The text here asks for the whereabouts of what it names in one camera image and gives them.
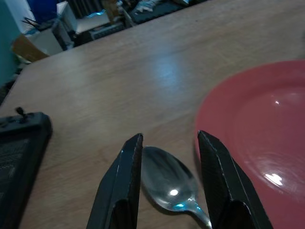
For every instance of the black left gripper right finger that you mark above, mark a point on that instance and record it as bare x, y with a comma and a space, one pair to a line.
226, 183

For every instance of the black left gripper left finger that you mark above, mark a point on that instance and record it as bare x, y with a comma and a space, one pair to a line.
121, 181

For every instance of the silver metal spoon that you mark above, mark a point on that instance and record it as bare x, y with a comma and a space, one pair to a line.
166, 176

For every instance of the red round plate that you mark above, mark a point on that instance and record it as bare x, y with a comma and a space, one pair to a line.
259, 133

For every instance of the black handheld controller device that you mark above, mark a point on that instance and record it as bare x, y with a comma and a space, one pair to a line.
19, 164

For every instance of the white low table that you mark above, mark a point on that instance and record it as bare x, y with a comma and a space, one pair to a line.
94, 22

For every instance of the brown cardboard box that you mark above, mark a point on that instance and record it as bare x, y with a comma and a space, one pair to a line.
27, 50

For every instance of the white storage cabinet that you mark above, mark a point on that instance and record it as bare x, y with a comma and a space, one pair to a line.
56, 33

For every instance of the dark cluttered couch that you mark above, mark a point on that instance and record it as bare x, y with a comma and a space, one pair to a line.
155, 9

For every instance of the black wifi router with antennas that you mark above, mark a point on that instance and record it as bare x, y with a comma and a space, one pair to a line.
35, 23

